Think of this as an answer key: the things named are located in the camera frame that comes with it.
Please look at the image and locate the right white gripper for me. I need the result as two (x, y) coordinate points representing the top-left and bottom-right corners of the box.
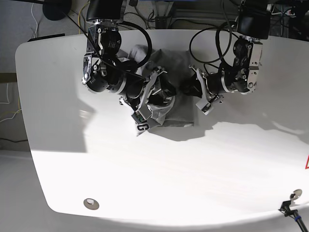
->
(119, 67), (177, 125)

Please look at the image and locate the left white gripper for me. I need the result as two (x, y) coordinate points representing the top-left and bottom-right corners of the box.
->
(182, 65), (224, 115)

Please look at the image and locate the grey T-shirt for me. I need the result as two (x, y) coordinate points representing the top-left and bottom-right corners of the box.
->
(115, 44), (196, 137)

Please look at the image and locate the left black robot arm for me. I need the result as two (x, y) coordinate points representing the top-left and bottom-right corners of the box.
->
(182, 0), (272, 115)

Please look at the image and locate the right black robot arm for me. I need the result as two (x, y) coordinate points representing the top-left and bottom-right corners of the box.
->
(82, 0), (176, 125)

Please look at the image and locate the silver round table insert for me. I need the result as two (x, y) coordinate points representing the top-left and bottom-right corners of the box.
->
(83, 198), (99, 210)

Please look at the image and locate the black round stand base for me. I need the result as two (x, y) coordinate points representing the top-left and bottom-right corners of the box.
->
(42, 0), (72, 21)

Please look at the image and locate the red triangle warning sticker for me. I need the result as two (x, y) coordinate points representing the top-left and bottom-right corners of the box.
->
(305, 156), (309, 170)

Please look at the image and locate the silver round table grommet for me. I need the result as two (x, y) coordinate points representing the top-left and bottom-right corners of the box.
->
(290, 189), (302, 201)

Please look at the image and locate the aluminium frame post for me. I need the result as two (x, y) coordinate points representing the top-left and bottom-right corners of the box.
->
(152, 0), (174, 29)

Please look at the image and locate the yellow cable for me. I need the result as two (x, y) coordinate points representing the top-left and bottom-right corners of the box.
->
(77, 0), (91, 35)

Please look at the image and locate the black camera clamp mount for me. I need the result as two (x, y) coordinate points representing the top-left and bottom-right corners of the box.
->
(279, 201), (309, 232)

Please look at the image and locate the white cable on floor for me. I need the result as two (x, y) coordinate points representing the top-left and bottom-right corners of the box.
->
(30, 1), (40, 38)

